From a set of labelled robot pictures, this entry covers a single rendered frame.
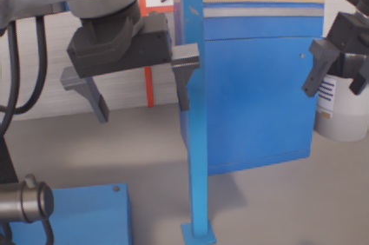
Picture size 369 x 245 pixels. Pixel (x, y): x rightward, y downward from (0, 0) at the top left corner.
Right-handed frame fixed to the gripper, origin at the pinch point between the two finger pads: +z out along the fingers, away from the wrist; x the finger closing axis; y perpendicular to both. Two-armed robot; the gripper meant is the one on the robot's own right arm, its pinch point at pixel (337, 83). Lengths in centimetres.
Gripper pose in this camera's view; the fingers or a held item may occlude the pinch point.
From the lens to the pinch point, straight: 57.0
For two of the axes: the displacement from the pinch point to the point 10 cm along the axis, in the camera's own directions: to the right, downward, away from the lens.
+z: -1.8, 7.3, 6.6
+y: 2.6, 6.8, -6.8
